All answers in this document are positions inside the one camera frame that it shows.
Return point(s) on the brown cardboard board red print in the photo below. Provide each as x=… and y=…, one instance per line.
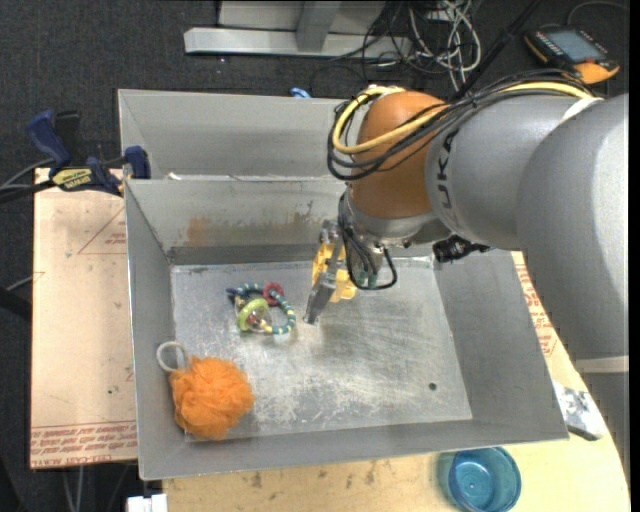
x=80, y=320

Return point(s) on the white grey speckled object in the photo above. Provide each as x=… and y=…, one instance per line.
x=577, y=410

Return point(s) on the grey metal bin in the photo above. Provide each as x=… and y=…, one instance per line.
x=380, y=350

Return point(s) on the orange mesh bath sponge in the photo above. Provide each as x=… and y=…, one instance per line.
x=212, y=395

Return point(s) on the yellow toy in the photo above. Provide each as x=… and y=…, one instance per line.
x=320, y=261

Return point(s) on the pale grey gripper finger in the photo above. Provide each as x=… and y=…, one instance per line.
x=320, y=300

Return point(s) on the blue plastic bowl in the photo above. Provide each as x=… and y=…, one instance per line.
x=482, y=482

